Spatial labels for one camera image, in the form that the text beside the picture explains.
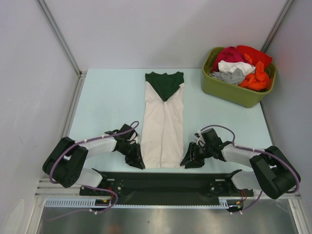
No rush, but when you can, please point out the cream and green t-shirt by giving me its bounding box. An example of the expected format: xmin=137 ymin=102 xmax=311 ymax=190
xmin=141 ymin=72 xmax=185 ymax=169

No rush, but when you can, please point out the left aluminium frame post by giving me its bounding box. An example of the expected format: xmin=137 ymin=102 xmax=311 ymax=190
xmin=35 ymin=0 xmax=81 ymax=77

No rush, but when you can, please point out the red shirt in bin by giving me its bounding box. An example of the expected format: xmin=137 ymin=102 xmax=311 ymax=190
xmin=236 ymin=45 xmax=273 ymax=69

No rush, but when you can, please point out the aluminium frame post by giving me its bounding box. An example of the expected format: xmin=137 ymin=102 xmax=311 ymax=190
xmin=261 ymin=0 xmax=296 ymax=53
xmin=35 ymin=0 xmax=81 ymax=77

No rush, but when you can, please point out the crimson shirt in bin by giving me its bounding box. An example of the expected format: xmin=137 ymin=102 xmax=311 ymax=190
xmin=212 ymin=46 xmax=245 ymax=72

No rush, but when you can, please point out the orange shirt in bin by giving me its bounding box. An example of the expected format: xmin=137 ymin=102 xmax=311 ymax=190
xmin=238 ymin=61 xmax=269 ymax=91

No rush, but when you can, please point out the right aluminium frame post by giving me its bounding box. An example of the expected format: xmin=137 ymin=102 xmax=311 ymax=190
xmin=261 ymin=0 xmax=296 ymax=53

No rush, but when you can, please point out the green plastic bin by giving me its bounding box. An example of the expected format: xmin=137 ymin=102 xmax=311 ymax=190
xmin=201 ymin=47 xmax=277 ymax=108

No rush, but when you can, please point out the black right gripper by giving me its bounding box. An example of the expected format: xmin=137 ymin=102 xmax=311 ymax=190
xmin=180 ymin=141 xmax=213 ymax=169

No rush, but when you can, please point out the grey shirt in bin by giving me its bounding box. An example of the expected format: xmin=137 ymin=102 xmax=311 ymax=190
xmin=210 ymin=68 xmax=246 ymax=85

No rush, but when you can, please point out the white shirt in bin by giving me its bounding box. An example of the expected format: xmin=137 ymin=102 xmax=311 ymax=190
xmin=218 ymin=60 xmax=255 ymax=76

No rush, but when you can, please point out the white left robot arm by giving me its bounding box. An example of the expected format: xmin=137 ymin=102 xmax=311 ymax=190
xmin=42 ymin=121 xmax=145 ymax=195

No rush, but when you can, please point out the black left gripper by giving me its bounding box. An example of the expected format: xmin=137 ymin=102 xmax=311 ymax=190
xmin=118 ymin=142 xmax=145 ymax=170

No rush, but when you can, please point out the white slotted cable duct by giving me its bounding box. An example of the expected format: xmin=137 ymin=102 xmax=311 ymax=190
xmin=45 ymin=196 xmax=259 ymax=209

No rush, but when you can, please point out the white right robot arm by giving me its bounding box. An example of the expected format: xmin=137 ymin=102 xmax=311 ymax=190
xmin=180 ymin=128 xmax=301 ymax=199

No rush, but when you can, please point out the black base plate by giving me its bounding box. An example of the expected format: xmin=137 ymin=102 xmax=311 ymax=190
xmin=79 ymin=172 xmax=254 ymax=200

